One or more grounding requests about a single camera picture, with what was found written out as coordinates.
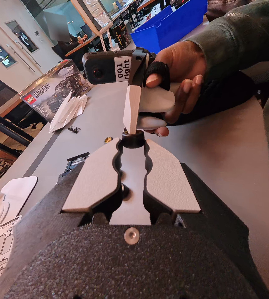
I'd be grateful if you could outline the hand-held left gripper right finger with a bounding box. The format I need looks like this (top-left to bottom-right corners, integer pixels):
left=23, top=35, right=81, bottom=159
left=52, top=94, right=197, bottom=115
left=144, top=139, right=202, bottom=218

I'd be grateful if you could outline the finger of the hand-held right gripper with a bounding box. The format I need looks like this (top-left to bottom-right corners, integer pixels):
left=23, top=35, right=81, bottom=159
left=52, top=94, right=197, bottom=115
left=123, top=84, right=144, bottom=135

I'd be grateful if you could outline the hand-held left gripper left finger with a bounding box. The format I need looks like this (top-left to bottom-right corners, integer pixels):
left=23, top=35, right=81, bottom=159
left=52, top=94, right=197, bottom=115
left=62, top=138, right=123, bottom=215

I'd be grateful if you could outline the black lego car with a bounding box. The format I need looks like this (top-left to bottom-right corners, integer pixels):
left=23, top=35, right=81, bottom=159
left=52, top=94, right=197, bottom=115
left=56, top=152, right=90, bottom=185

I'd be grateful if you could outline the black lego set box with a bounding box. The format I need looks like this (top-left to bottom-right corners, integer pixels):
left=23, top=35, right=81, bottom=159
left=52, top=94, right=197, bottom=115
left=20, top=59, right=92, bottom=123

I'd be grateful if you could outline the person's right hand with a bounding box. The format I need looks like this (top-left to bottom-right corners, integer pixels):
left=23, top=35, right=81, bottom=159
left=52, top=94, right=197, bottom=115
left=144, top=41, right=207, bottom=137

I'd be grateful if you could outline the wooden office desk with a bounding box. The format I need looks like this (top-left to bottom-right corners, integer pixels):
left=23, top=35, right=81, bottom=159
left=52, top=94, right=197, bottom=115
left=64, top=14, right=139, bottom=59

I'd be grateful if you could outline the poster board stand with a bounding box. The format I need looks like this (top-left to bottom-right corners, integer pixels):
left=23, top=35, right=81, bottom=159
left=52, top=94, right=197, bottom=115
left=71, top=0, right=115, bottom=52

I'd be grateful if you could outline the clear plastic parts bag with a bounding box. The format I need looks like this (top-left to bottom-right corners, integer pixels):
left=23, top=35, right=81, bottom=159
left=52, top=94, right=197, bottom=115
left=48, top=93, right=88, bottom=133

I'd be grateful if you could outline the white booklet stand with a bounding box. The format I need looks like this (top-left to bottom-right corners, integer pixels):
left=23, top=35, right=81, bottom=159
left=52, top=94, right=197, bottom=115
left=0, top=175, right=38, bottom=234

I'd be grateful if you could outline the blue storage bin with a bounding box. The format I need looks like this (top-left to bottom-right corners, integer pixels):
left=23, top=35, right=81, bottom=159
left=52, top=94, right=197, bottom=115
left=131, top=0, right=208, bottom=54

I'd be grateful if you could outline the black dimpled wrist rest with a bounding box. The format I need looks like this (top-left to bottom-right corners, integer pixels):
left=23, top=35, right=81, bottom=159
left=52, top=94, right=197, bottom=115
left=170, top=70, right=257, bottom=126

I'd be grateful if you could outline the black tripod stand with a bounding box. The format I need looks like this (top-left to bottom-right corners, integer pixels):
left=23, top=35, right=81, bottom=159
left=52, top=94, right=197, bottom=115
left=0, top=112, right=34, bottom=147

